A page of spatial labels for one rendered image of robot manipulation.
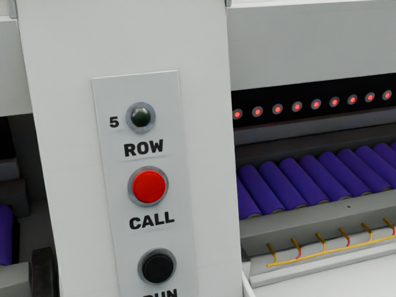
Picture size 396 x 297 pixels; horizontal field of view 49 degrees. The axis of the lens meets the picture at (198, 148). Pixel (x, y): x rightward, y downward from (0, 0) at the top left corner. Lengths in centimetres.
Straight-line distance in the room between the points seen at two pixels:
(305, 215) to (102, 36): 21
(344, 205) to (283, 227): 6
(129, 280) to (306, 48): 15
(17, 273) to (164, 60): 17
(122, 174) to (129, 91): 4
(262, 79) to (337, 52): 5
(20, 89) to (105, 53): 4
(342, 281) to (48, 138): 23
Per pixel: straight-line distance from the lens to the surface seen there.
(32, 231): 37
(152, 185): 21
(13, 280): 31
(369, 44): 27
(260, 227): 33
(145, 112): 20
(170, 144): 21
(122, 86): 21
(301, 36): 24
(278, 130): 43
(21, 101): 22
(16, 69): 21
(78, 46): 21
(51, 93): 21
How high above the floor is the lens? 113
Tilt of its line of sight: 13 degrees down
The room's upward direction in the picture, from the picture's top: 5 degrees counter-clockwise
